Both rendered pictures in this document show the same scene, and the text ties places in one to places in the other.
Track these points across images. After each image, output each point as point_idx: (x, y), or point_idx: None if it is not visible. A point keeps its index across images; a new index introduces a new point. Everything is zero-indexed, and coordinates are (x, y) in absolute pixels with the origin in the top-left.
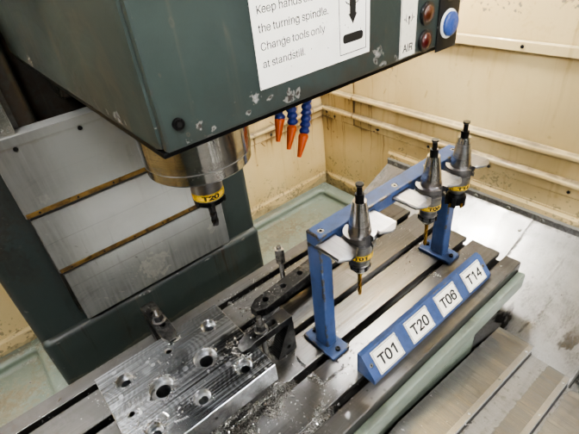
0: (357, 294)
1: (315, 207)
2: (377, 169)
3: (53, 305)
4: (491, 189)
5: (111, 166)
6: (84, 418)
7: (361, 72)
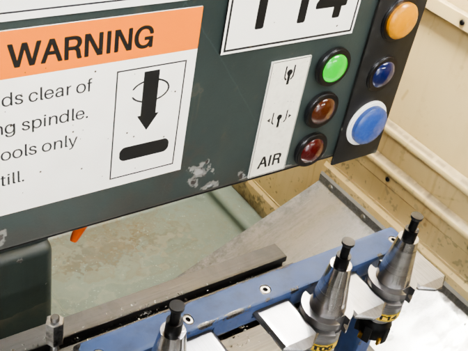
0: None
1: (184, 212)
2: (302, 182)
3: None
4: (465, 287)
5: None
6: None
7: (157, 200)
